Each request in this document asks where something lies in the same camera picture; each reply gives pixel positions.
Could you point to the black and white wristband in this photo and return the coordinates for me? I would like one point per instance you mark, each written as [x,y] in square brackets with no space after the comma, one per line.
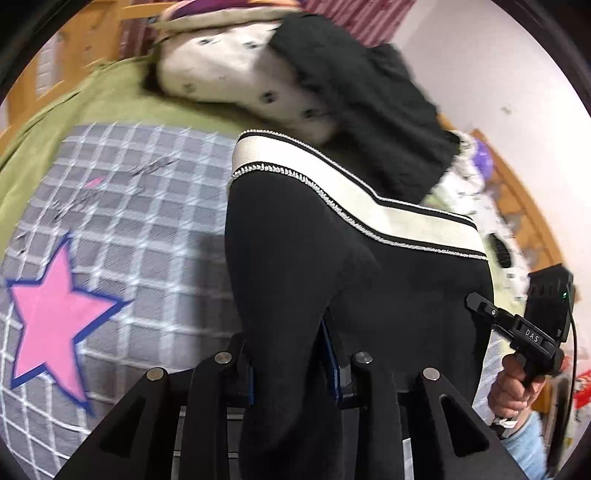
[505,424]

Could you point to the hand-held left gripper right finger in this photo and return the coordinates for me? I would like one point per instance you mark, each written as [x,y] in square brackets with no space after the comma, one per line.
[330,360]

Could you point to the grey checked blanket with stars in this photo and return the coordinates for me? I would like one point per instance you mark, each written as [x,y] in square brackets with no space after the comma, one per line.
[152,221]

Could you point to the pile of black clothes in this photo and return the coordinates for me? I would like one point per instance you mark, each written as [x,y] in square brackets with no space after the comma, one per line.
[369,115]

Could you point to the person's right hand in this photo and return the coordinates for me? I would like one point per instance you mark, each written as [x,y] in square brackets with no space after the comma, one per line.
[508,392]

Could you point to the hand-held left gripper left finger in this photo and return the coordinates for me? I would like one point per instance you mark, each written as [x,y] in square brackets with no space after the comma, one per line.
[226,383]

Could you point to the red object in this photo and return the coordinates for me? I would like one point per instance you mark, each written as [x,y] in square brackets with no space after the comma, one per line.
[584,383]

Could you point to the purple plush toy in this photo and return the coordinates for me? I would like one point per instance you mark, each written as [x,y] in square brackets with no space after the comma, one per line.
[481,157]

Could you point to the black pants with white waistband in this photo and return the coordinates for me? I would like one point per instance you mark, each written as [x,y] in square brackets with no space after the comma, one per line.
[286,277]

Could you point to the white floral pillow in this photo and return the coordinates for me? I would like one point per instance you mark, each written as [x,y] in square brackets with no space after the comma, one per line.
[508,272]

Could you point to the purple and orange pillow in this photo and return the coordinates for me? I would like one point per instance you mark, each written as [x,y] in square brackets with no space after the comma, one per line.
[221,9]

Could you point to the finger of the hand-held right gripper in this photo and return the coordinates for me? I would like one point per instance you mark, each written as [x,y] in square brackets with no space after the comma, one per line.
[491,313]

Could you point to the green bed sheet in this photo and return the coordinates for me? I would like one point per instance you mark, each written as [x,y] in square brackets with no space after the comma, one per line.
[92,106]

